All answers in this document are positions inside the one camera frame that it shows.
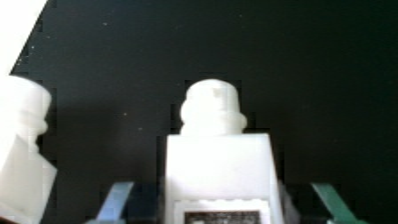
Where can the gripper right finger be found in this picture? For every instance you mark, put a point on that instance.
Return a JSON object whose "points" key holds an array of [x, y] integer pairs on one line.
{"points": [[343, 216]]}

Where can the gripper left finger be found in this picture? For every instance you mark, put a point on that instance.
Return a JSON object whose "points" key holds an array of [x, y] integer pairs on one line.
{"points": [[110, 212]]}

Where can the white right obstacle bar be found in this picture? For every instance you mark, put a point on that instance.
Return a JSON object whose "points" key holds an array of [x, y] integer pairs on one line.
{"points": [[18, 16]]}

